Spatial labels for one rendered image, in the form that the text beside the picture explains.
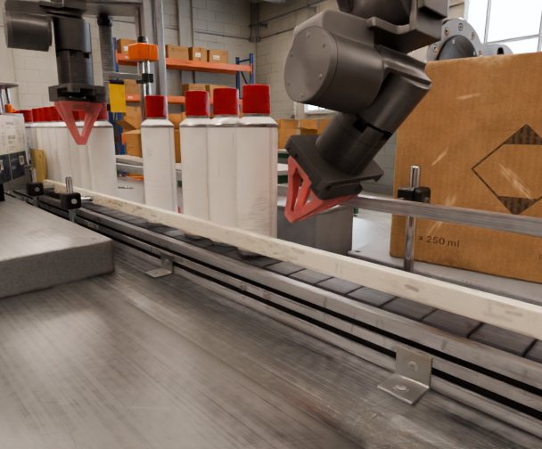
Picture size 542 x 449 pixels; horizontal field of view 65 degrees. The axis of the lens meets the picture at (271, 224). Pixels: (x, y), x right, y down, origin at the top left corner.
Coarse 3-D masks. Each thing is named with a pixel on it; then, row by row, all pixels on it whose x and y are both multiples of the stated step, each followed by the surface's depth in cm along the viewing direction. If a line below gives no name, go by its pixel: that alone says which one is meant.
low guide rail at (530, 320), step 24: (96, 192) 81; (144, 216) 67; (168, 216) 62; (192, 216) 59; (216, 240) 54; (240, 240) 51; (264, 240) 47; (312, 264) 43; (336, 264) 40; (360, 264) 39; (384, 288) 37; (408, 288) 35; (432, 288) 34; (456, 288) 33; (456, 312) 33; (480, 312) 31; (504, 312) 30; (528, 312) 29
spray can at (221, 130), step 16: (224, 96) 54; (224, 112) 54; (208, 128) 55; (224, 128) 54; (208, 144) 56; (224, 144) 54; (208, 160) 56; (224, 160) 54; (224, 176) 55; (224, 192) 55; (224, 208) 56; (224, 224) 56
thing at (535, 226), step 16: (368, 208) 46; (384, 208) 45; (400, 208) 43; (416, 208) 42; (432, 208) 41; (448, 208) 40; (464, 208) 39; (464, 224) 39; (480, 224) 38; (496, 224) 37; (512, 224) 36; (528, 224) 35
